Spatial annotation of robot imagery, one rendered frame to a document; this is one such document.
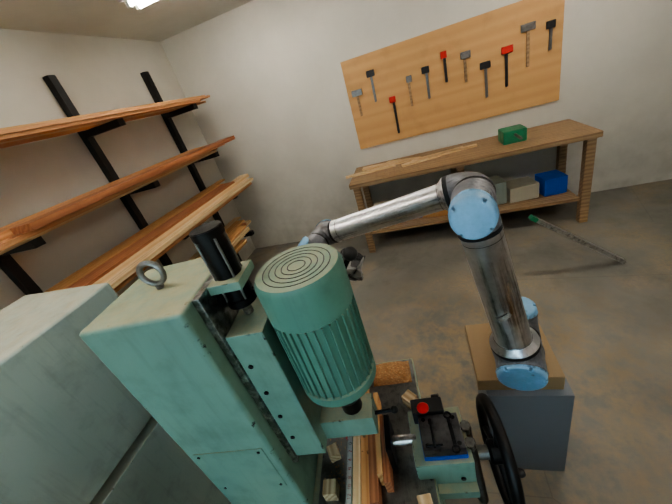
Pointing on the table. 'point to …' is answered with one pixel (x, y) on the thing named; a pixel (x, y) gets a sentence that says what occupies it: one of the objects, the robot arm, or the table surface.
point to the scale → (349, 470)
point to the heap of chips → (392, 373)
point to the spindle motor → (318, 322)
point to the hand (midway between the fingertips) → (354, 271)
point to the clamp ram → (394, 441)
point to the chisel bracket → (342, 423)
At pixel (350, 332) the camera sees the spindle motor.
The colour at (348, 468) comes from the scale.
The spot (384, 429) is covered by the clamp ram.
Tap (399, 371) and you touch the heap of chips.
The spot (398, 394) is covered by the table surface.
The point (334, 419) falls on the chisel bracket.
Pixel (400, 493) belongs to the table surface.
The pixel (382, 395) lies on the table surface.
